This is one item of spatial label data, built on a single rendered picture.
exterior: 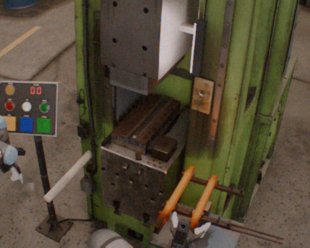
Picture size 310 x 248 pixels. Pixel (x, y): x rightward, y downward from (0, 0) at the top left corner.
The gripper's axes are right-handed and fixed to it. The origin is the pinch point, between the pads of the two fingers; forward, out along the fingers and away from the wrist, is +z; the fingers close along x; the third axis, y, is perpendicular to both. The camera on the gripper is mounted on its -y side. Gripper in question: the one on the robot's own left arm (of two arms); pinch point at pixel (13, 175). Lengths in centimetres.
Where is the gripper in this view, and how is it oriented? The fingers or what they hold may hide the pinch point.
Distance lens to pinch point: 209.2
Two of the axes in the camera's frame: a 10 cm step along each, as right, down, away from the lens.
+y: -5.8, 4.7, -6.6
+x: 8.1, 3.8, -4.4
